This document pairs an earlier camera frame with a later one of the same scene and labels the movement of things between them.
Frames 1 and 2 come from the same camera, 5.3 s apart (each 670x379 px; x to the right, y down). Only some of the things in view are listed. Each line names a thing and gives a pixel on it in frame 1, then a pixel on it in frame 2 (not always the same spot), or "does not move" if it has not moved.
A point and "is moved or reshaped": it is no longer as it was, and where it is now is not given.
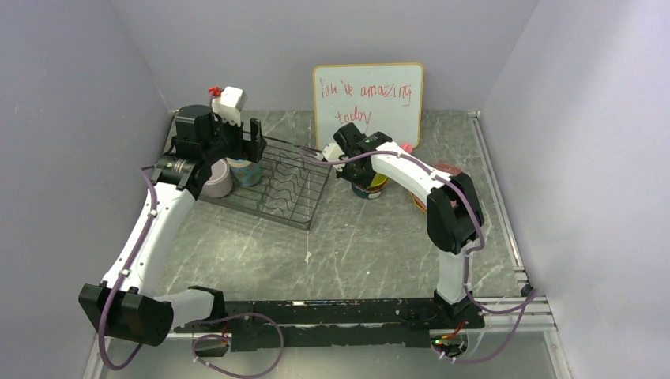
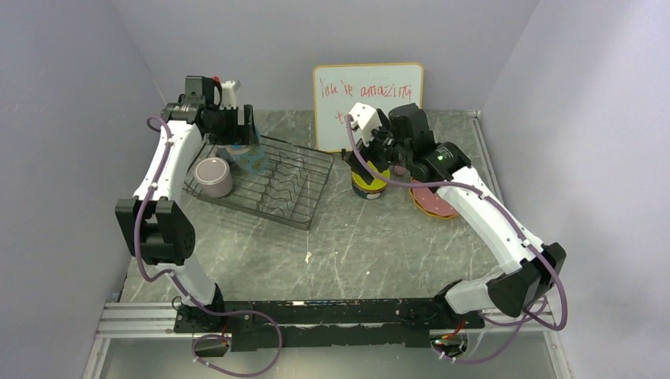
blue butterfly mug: [247, 173] is moved or reshaped
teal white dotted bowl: [365, 193] does not move
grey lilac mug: [221, 181] does not move
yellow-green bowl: [378, 183] does not move
